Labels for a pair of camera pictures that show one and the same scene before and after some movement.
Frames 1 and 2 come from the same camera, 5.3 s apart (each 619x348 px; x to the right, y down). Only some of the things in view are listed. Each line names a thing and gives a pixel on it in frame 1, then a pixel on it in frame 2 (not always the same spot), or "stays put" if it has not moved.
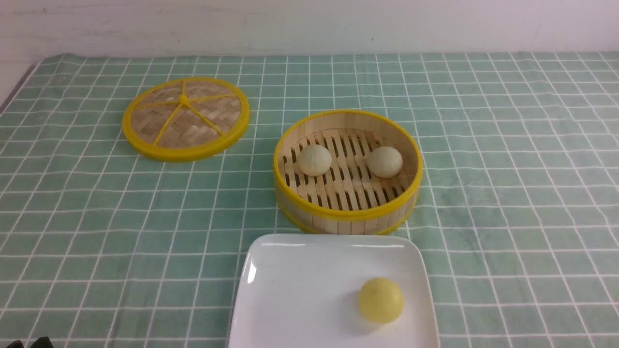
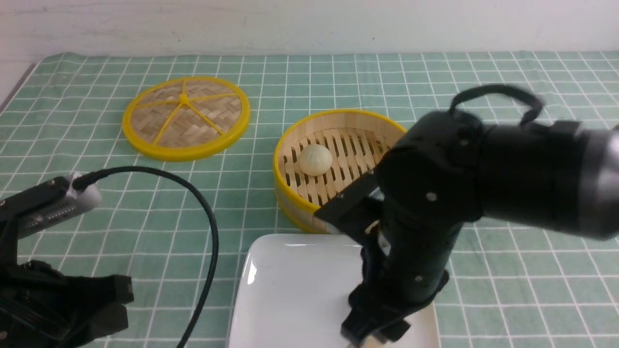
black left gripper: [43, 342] -> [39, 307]
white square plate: [302, 291] stays put
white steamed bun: [314, 160] stays put
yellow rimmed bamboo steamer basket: [348, 199] stays put
